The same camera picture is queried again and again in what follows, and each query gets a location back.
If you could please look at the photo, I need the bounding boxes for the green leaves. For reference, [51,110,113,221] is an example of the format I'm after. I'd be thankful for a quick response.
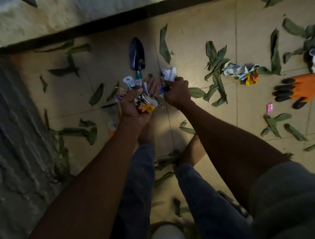
[33,0,315,218]

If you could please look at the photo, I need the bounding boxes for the person's right forearm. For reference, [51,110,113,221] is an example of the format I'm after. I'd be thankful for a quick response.
[177,98,291,212]

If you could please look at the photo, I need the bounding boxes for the grey glove packaging card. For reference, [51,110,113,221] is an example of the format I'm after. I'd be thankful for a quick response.
[101,103,121,131]

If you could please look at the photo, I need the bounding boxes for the person's left foot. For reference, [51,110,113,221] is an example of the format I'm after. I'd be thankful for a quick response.
[137,116,156,146]

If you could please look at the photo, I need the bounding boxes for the person's grey shirt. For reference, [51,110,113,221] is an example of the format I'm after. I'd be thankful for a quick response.
[248,161,315,239]

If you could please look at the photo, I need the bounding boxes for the person's right leg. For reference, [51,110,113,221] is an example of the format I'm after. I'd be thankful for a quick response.
[174,163,256,239]

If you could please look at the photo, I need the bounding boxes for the wide teal handled trowel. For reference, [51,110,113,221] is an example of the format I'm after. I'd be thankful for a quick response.
[129,37,146,80]

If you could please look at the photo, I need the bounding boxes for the person's left hand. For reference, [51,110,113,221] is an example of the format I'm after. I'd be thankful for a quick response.
[120,76,160,128]

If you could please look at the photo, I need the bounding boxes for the person's right hand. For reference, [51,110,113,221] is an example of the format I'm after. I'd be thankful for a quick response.
[163,76,192,110]

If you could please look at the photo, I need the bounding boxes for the person's left forearm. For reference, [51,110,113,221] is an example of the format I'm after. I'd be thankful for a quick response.
[28,116,151,239]

